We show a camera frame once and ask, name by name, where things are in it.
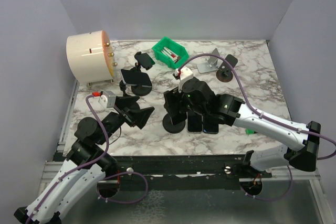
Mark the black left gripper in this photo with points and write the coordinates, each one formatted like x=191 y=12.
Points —
x=139 y=117

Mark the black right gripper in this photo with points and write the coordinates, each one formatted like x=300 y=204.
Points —
x=170 y=97

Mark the black round base phone stand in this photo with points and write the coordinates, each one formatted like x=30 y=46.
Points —
x=169 y=127

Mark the black phone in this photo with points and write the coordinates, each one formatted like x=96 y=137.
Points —
x=210 y=127

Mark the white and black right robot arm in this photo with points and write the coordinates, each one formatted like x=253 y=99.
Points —
x=299 y=142

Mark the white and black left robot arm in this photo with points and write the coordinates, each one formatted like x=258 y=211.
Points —
x=86 y=163

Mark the black front phone stand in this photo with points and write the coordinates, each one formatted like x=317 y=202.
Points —
x=123 y=88

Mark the phone on front stand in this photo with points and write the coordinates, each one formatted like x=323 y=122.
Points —
x=135 y=78

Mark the black clamp phone stand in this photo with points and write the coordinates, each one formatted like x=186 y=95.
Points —
x=146 y=62

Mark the silver folding phone stand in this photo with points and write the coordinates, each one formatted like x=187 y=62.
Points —
x=209 y=66

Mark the brown base phone stand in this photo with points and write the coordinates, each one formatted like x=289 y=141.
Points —
x=224 y=73

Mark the green plastic bin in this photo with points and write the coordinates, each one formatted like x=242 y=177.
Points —
x=170 y=53

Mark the white cylindrical drum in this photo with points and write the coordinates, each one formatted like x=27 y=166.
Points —
x=90 y=57

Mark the green cap marker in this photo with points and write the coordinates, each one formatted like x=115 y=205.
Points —
x=249 y=131

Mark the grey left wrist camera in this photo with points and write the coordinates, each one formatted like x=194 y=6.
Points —
x=107 y=99

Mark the black front mounting rail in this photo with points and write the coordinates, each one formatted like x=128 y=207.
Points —
x=180 y=172

